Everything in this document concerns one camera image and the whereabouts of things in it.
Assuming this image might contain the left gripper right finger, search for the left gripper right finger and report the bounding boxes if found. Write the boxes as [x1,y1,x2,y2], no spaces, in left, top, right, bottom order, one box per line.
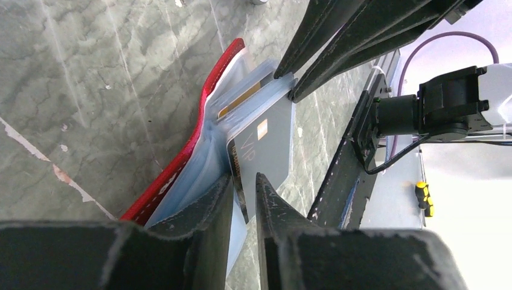
[255,173,467,289]

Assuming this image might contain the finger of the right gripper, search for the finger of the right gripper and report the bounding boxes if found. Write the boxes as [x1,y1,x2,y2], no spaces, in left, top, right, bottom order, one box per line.
[274,0,363,79]
[289,1,472,103]

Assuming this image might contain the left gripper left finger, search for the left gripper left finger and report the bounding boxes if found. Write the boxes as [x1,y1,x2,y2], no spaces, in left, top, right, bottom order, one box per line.
[1,175,234,289]

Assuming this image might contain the red card holder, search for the red card holder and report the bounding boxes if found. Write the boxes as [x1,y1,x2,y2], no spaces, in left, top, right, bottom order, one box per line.
[122,38,295,269]

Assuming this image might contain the silver grey credit card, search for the silver grey credit card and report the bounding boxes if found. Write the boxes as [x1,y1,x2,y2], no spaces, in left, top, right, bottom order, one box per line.
[226,96,295,223]

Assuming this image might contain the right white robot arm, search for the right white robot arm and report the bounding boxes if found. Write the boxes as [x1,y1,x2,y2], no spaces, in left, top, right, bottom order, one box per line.
[274,1,511,175]

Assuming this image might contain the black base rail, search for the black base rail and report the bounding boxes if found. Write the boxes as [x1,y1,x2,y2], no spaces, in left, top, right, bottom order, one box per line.
[307,74,387,230]

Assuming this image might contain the yellow handled screwdriver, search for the yellow handled screwdriver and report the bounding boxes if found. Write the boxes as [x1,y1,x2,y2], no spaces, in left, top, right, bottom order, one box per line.
[415,181,435,218]

